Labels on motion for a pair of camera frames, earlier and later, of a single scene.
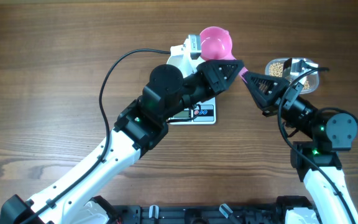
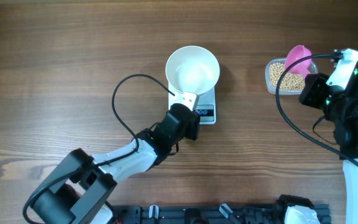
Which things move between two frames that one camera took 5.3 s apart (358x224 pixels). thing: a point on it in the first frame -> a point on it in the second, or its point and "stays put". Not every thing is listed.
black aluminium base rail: x=199 y=213 stays put
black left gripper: x=211 y=74 -> x=193 y=126
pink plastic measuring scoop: x=216 y=43 -> x=296 y=53
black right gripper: x=275 y=89 -> x=316 y=81
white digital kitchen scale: x=202 y=113 stays put
